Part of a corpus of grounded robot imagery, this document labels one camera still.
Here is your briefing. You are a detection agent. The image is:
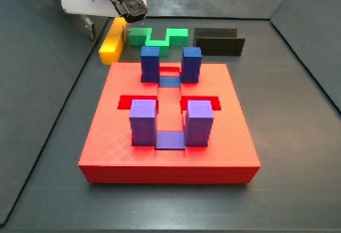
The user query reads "dark blue U block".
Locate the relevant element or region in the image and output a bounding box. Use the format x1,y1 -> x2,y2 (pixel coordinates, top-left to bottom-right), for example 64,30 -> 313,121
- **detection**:
142,46 -> 202,88

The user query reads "purple U block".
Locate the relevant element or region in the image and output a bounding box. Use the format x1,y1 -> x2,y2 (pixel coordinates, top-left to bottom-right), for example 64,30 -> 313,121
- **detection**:
130,100 -> 214,150

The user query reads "green stepped block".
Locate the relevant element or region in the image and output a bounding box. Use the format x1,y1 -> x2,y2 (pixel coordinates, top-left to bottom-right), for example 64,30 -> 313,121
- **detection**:
128,27 -> 189,56

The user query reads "black angle bracket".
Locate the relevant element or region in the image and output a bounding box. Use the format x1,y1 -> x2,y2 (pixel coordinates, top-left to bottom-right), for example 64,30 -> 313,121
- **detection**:
193,28 -> 245,57

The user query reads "long yellow block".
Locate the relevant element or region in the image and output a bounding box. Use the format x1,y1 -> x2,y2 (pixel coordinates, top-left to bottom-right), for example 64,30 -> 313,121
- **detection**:
99,18 -> 127,65

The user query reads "red board base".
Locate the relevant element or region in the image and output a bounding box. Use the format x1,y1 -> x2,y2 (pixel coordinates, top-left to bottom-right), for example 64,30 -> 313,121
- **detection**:
79,63 -> 261,184

